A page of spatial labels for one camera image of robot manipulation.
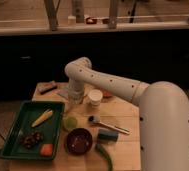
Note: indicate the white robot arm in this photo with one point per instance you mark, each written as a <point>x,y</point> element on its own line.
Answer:
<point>163,110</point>

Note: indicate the white plastic cup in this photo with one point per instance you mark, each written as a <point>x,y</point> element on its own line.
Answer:
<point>95,97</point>

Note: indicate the red object behind cup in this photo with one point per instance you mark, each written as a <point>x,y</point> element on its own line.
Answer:
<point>107,95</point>

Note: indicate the green plastic cup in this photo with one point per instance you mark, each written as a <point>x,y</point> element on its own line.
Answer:
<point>69,123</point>

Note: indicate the grey cloth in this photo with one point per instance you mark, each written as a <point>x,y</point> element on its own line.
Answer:
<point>63,92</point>

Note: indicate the teal cylinder block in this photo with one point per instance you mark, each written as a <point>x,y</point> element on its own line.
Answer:
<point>107,135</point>

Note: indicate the wooden block brush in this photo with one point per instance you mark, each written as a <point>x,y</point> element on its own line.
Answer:
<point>46,87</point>

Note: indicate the yellow corn cob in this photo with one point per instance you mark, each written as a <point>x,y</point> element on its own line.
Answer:
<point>43,117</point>

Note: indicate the dark red bowl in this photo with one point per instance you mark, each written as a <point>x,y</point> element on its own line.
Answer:
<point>79,141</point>

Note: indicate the green chili pepper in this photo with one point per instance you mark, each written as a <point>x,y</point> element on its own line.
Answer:
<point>103,152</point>

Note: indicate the red box on shelf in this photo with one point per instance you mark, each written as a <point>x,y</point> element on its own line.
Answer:
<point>91,21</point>

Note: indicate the green plastic tray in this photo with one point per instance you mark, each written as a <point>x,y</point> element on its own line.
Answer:
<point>22,126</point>

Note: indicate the white bottle on shelf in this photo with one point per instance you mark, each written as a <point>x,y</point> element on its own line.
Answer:
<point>71,20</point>

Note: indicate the orange sponge block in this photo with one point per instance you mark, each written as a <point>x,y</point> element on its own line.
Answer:
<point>46,150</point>

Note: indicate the dark grape bunch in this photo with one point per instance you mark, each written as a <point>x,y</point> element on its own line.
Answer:
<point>31,140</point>

